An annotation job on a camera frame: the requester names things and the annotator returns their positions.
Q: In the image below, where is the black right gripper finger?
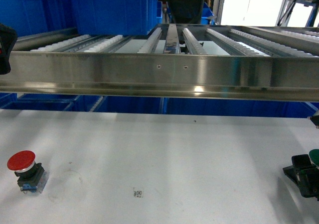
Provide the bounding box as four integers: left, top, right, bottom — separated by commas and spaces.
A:
283, 154, 319, 198

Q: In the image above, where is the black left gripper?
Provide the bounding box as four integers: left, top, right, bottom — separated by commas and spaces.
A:
0, 23, 17, 74

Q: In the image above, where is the green mushroom push button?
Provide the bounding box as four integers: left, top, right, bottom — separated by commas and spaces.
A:
309, 149, 319, 167

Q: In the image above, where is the red mushroom push button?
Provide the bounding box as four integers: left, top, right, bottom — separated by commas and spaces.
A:
7, 150, 48, 194

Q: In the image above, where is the blue bin under shelf left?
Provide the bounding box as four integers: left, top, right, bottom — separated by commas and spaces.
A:
0, 93, 85, 112

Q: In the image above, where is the blue bin under shelf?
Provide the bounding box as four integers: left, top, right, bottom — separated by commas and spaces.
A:
0, 93, 85, 112
163, 98, 319, 118

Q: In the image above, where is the blue plastic bin on shelf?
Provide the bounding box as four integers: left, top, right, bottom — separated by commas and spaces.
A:
71, 0, 158, 35

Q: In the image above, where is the stainless steel roller shelf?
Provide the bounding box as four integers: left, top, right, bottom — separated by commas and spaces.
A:
0, 24, 319, 102

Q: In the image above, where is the blue bin under shelf right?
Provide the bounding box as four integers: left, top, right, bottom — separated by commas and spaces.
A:
163, 98, 319, 118

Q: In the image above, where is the large blue bin far left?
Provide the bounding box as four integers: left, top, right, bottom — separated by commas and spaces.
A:
0, 0, 76, 37

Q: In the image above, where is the small QR code sticker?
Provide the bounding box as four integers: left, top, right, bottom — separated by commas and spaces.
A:
133, 189, 144, 198

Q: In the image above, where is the black office chair back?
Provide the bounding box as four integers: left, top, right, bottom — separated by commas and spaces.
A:
167, 0, 204, 24

